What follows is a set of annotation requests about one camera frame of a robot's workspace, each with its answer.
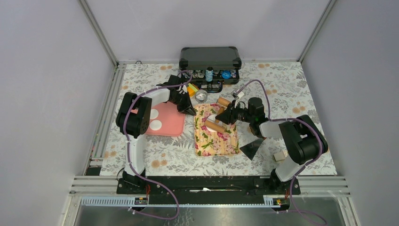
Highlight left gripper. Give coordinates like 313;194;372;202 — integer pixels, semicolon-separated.
169;91;195;115

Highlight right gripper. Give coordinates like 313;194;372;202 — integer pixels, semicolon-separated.
215;101;254;126

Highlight wooden double-ended rolling pin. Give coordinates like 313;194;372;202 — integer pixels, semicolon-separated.
204;97;232;134

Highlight white dough ball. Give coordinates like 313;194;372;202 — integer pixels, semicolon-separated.
204;114;221;132

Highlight floral yellow tray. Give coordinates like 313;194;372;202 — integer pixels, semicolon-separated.
194;104;240;157

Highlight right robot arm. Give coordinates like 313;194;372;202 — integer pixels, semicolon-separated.
215;97;328;194

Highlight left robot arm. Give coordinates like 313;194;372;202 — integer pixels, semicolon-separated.
116;70;196;194

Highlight white dough wrapper upper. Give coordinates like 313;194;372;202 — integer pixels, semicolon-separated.
150;109;159;120

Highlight white dough wrapper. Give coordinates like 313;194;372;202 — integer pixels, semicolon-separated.
149;120;162;131
150;109;159;120

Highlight white dough wrapper lower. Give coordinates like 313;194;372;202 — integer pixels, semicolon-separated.
149;120;162;131

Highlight orange green sticky notes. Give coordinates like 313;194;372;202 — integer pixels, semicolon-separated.
187;83;199;97

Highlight pink plastic tray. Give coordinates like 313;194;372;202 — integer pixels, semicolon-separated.
145;102;185;137

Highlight blue white chip stack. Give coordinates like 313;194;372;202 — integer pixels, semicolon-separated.
205;67;214;82

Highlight blue small blind button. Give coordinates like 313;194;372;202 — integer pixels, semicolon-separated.
221;70;231;79

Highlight black poker chip case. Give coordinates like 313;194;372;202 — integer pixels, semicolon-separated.
179;46;242;93

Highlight white green eraser block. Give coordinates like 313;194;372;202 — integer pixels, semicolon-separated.
273;151;288;162

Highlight round metal cutter ring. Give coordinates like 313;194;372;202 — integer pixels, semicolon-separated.
195;89;209;103

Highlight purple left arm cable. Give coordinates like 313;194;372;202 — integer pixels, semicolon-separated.
123;70;193;221

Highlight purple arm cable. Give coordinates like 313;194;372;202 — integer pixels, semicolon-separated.
123;70;193;221
235;79;328;226

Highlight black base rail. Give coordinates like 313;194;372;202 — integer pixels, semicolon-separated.
117;176;301;205

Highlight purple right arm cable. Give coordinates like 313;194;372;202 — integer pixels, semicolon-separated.
235;79;328;226

